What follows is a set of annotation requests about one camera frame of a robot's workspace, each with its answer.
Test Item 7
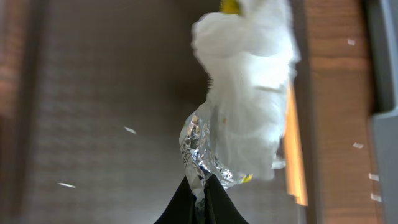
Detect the white paper wrapper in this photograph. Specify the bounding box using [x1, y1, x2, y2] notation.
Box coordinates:
[179, 0, 300, 206]

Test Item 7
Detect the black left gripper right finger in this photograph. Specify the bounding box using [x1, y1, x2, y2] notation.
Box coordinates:
[205, 175, 248, 224]

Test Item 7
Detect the brown serving tray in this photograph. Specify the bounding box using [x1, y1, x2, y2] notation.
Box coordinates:
[0, 0, 321, 224]

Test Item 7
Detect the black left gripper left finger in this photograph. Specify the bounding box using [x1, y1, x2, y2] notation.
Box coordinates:
[154, 177, 198, 224]

